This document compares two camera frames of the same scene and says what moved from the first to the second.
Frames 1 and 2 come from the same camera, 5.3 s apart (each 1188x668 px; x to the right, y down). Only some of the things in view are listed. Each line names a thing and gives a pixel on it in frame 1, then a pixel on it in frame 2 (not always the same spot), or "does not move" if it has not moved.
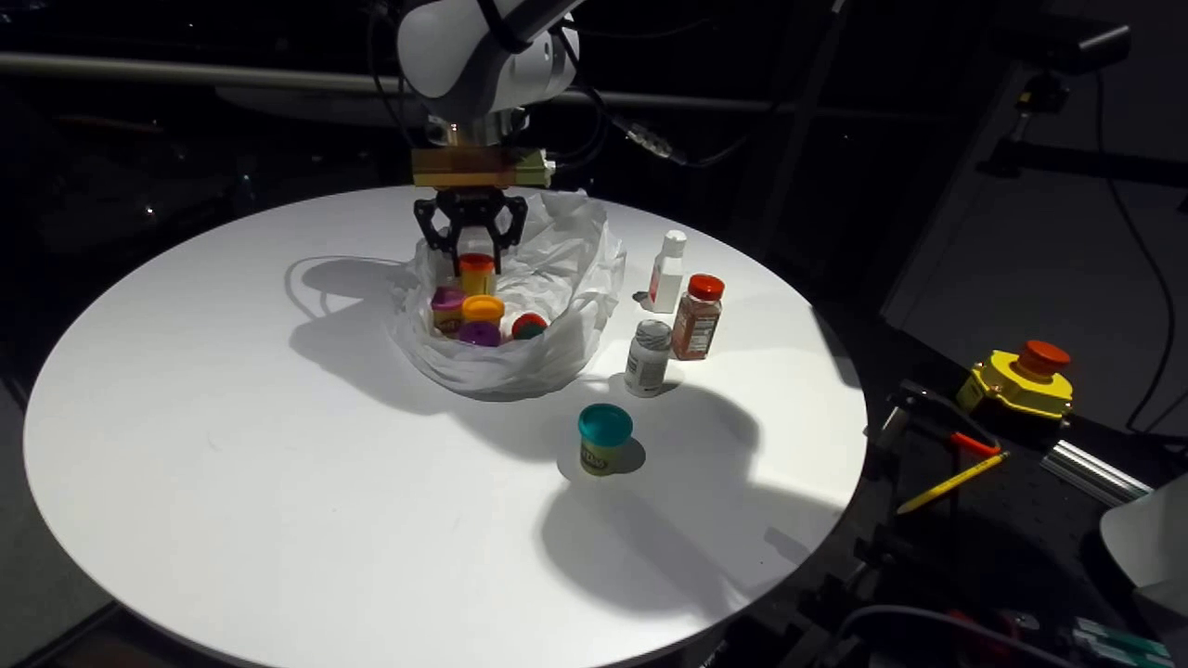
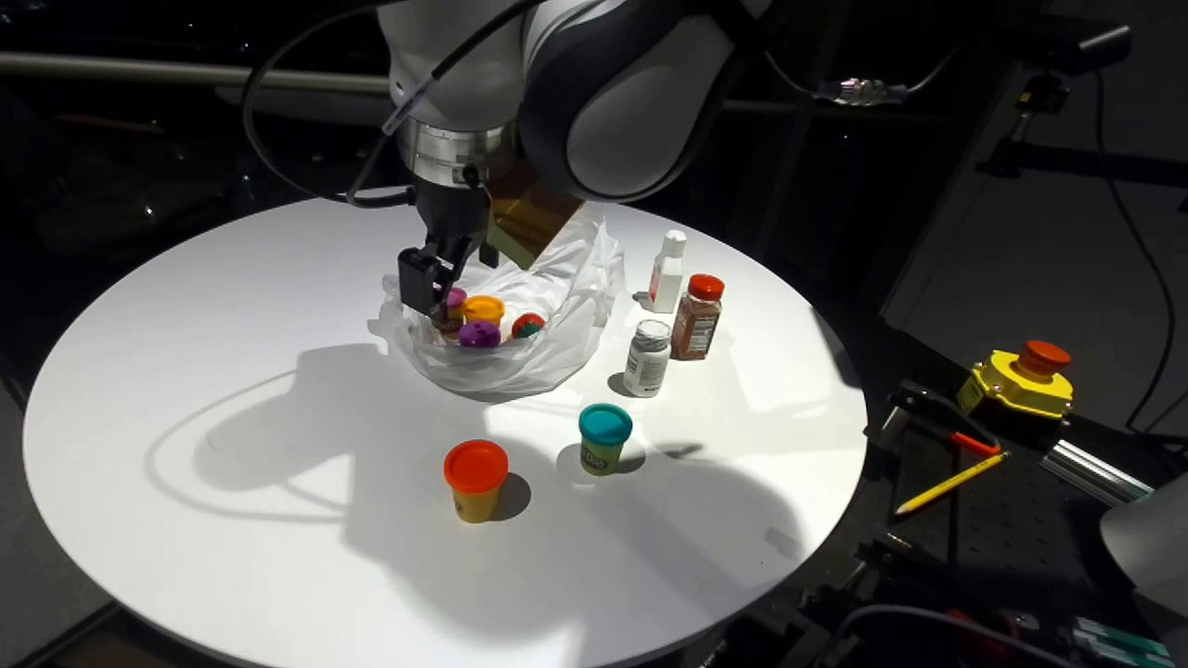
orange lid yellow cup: [476, 271] → [475, 476]
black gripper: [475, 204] → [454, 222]
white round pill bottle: [648, 359] does not move
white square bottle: [669, 271] does not move
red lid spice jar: [701, 315] does not move
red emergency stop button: [1025, 381] does not move
